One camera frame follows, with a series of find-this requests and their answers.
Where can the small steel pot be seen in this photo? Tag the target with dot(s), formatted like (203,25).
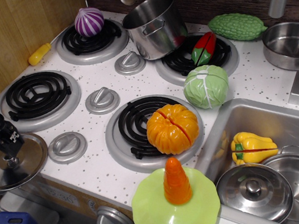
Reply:
(281,45)

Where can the grey stove knob bottom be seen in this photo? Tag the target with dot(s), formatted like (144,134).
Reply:
(67,148)

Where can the grey stove knob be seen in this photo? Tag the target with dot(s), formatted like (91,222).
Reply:
(129,64)
(102,101)
(67,148)

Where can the steel sink basin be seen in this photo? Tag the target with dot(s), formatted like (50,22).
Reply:
(242,115)

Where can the back right stove burner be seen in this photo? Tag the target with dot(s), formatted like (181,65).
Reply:
(174,68)

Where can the green toy cabbage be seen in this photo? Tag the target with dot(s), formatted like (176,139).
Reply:
(206,86)

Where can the steel lid in sink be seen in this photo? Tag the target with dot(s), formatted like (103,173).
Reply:
(258,190)

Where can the green toy bitter gourd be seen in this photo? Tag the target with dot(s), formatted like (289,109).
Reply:
(236,26)

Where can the purple striped toy onion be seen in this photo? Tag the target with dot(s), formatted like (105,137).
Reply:
(89,22)

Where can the front right stove burner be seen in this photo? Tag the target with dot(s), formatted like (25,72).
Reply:
(126,137)

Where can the grey stove knob top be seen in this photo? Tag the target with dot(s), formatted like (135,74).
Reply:
(129,64)

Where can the back left stove burner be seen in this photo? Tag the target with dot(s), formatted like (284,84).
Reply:
(79,50)

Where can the grey stove knob middle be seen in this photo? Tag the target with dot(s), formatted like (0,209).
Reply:
(102,101)

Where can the orange toy carrot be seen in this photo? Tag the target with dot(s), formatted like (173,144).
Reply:
(177,189)

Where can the orange toy pumpkin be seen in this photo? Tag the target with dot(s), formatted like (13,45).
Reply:
(172,129)

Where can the steel lid with knob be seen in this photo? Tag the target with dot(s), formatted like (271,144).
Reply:
(18,170)

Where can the tall steel pot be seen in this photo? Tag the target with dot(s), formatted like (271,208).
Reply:
(156,28)

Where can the red toy chili pepper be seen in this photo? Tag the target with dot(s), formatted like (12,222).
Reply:
(204,49)

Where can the front left stove burner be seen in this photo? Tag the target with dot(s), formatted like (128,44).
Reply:
(40,100)

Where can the light green plastic plate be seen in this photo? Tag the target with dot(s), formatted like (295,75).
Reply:
(150,206)

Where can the yellow toy bell pepper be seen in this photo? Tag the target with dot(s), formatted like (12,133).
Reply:
(251,148)

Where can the stove burner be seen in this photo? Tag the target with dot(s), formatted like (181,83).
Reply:
(174,68)
(126,137)
(40,100)
(79,50)

